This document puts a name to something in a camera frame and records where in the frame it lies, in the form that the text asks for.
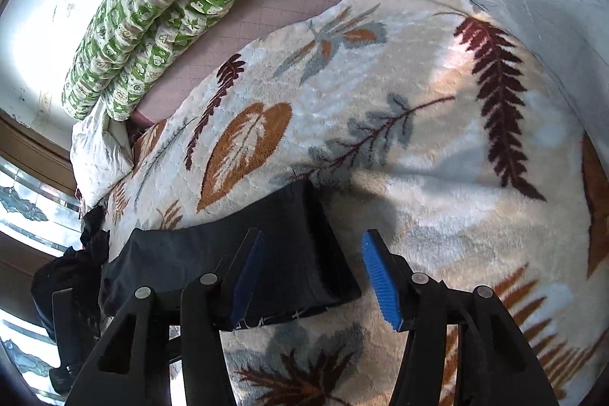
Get white floral pillow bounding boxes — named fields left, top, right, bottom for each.
left=70, top=100, right=134, bottom=207

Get green patterned folded quilt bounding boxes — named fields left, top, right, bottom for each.
left=61, top=0, right=235, bottom=121

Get dark clothes pile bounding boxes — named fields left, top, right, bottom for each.
left=31, top=205, right=109, bottom=395

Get black pants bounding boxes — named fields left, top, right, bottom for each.
left=100, top=180, right=361, bottom=326

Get leaf pattern fleece blanket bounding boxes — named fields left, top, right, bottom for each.
left=101, top=0, right=608, bottom=405

